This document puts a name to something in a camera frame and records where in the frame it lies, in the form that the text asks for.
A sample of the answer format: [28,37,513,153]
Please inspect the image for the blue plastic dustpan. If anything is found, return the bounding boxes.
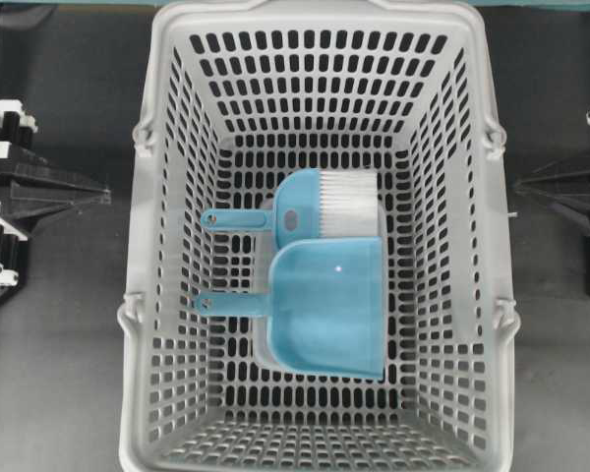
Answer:
[196,236,386,380]

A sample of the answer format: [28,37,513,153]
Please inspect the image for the blue hand brush white bristles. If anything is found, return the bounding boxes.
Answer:
[201,169,379,248]

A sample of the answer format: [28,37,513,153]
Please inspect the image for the grey plastic shopping basket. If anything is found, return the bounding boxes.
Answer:
[118,1,520,471]

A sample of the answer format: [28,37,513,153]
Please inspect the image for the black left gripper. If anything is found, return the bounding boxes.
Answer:
[0,99,111,286]

